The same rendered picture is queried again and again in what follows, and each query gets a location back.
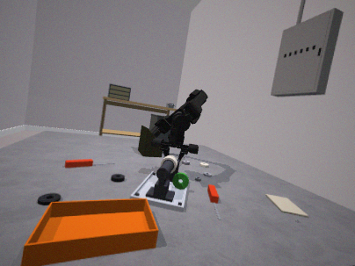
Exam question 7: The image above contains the green spacer ring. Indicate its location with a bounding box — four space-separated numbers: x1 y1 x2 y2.
172 172 189 190

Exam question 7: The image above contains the orange open tray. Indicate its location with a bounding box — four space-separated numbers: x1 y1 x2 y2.
20 198 158 266

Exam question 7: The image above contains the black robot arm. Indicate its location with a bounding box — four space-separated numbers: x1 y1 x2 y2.
150 90 208 137

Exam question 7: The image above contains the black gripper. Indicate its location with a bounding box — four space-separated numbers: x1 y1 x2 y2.
151 128 199 161

